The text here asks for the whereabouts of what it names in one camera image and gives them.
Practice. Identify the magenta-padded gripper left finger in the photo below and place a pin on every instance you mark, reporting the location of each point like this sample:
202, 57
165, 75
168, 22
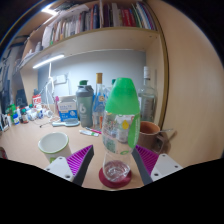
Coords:
58, 166

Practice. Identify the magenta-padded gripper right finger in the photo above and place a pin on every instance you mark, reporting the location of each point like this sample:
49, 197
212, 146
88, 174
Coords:
165, 165

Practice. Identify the clear bottle with green cap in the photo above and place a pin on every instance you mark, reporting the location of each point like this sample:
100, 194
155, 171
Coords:
121, 96

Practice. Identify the brown ceramic mug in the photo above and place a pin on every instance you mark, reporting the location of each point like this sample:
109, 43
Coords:
148, 135

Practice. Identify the white tube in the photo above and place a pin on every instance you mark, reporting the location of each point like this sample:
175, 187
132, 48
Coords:
88, 133

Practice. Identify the flat round red coaster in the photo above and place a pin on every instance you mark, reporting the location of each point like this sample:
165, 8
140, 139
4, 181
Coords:
103, 181

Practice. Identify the blue and white tissue box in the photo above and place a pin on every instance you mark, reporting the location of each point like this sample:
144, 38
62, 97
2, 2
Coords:
68, 108

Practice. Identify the tall clear glass bottle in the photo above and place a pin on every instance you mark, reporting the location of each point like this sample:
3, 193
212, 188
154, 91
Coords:
147, 100

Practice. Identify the red and white small box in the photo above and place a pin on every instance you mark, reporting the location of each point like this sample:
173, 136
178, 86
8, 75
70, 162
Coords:
37, 100

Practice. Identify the white thin desk lamp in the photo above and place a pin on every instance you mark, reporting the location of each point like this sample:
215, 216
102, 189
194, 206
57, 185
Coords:
50, 86

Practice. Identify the white strip light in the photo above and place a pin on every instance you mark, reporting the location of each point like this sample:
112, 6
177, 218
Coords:
49, 10
48, 61

